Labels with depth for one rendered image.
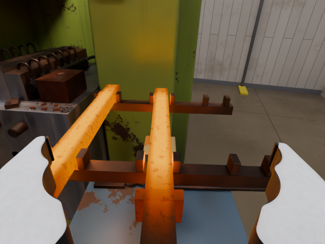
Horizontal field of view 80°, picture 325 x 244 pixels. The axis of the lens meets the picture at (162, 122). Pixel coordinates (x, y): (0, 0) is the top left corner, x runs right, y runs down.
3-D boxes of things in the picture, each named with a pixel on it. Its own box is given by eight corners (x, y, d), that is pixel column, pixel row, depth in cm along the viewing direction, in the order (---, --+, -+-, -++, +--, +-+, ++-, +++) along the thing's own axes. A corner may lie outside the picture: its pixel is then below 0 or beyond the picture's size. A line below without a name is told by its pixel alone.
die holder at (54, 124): (93, 221, 72) (67, 114, 50) (-6, 212, 74) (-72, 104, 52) (128, 137, 120) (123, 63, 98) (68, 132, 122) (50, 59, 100)
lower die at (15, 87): (28, 101, 56) (19, 71, 52) (-37, 97, 57) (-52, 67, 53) (88, 65, 92) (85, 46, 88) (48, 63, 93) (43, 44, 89)
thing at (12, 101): (19, 107, 52) (17, 103, 51) (5, 109, 51) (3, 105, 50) (21, 101, 56) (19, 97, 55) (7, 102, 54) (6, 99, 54)
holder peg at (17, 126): (19, 138, 50) (15, 129, 48) (8, 137, 50) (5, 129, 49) (29, 130, 53) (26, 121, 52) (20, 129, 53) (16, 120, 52)
